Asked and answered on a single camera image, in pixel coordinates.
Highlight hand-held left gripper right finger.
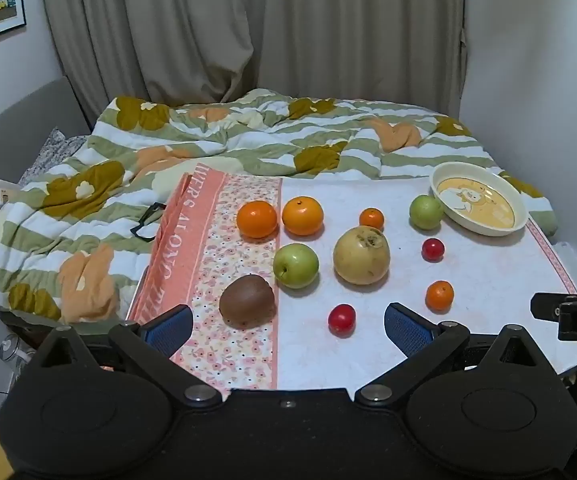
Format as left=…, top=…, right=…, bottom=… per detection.
left=355, top=302, right=559, bottom=407

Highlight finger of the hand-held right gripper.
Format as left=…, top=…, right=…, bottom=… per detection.
left=530, top=293, right=565, bottom=319

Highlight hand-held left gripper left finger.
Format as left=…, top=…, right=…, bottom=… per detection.
left=21, top=304, right=223, bottom=407

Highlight small mandarin orange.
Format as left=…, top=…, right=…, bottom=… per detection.
left=359, top=207, right=385, bottom=231
left=425, top=280, right=455, bottom=310

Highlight red cherry tomato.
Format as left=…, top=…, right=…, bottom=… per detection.
left=327, top=304, right=356, bottom=337
left=421, top=238, right=445, bottom=262

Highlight brown kiwi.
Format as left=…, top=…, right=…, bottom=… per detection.
left=219, top=274, right=276, bottom=330

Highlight yellow pear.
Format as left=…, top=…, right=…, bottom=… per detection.
left=333, top=226, right=390, bottom=286

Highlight small green apple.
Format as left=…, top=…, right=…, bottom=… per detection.
left=409, top=195, right=444, bottom=231

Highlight cream bowl with yellow print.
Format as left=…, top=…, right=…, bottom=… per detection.
left=429, top=162, right=530, bottom=237

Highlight large orange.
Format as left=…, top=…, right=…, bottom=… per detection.
left=236, top=200, right=278, bottom=239
left=282, top=196, right=325, bottom=237

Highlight pink floral tablecloth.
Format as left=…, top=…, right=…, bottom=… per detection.
left=127, top=162, right=577, bottom=392

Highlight black eyeglasses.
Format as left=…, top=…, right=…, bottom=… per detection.
left=130, top=202, right=168, bottom=242

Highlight small white box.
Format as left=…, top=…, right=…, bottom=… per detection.
left=0, top=180, right=19, bottom=212

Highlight grey patterned pillow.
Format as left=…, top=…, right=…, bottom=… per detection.
left=18, top=127, right=90, bottom=186

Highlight green striped floral blanket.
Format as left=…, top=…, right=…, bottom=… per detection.
left=0, top=88, right=558, bottom=323

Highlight grey headboard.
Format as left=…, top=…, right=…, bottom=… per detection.
left=0, top=76, right=93, bottom=296

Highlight beige curtain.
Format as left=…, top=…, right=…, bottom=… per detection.
left=38, top=0, right=469, bottom=126

